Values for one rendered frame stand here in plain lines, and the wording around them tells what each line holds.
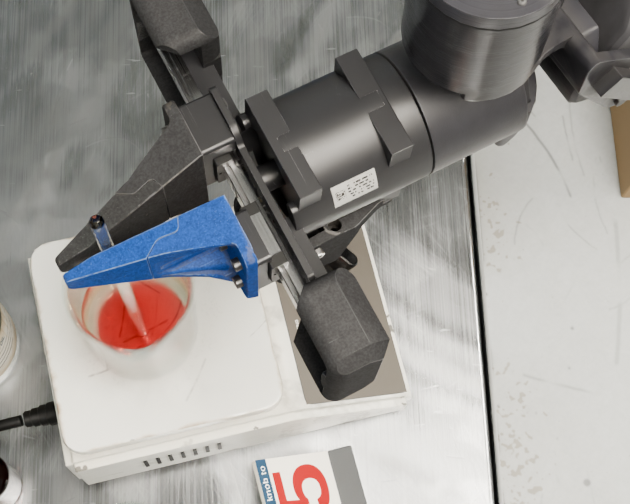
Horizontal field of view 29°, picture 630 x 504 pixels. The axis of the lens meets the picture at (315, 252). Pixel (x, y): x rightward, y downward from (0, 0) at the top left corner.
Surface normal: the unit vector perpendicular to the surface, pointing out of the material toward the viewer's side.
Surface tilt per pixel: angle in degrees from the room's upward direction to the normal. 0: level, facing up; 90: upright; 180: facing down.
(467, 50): 89
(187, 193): 90
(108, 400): 0
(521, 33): 87
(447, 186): 0
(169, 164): 20
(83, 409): 0
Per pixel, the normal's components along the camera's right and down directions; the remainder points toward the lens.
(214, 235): -0.26, -0.15
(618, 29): -0.73, 0.25
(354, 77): 0.04, -0.31
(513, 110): 0.42, 0.57
